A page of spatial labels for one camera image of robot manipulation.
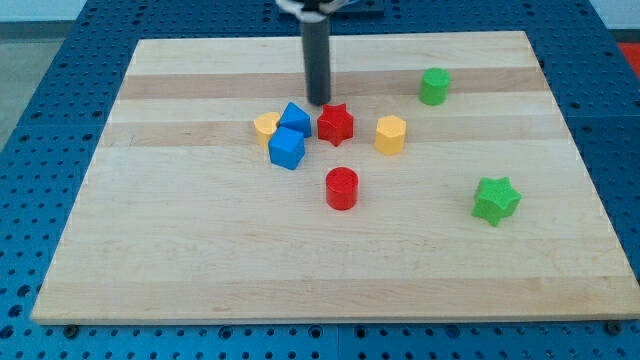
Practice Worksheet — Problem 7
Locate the red cylinder block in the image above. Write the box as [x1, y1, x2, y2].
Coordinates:
[325, 167, 359, 211]

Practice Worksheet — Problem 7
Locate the red star block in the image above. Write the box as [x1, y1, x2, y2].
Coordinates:
[317, 104, 354, 147]

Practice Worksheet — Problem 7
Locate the yellow hexagon block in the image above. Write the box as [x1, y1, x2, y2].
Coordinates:
[374, 115, 407, 155]

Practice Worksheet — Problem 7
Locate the blue triangular block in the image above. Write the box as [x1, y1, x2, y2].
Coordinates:
[279, 102, 312, 138]

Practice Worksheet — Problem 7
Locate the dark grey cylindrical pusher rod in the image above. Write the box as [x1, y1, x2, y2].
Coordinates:
[300, 13, 331, 106]

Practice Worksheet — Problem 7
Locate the yellow rounded block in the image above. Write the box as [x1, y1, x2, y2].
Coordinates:
[253, 112, 281, 150]

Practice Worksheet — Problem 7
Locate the light wooden board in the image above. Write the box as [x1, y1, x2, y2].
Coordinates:
[31, 31, 639, 325]

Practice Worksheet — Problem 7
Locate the green cylinder block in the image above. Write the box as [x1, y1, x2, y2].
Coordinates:
[419, 68, 451, 106]

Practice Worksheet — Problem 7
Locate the blue cube block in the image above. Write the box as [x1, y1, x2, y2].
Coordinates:
[268, 127, 305, 170]

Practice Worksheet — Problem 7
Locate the green star block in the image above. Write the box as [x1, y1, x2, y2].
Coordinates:
[471, 177, 522, 227]

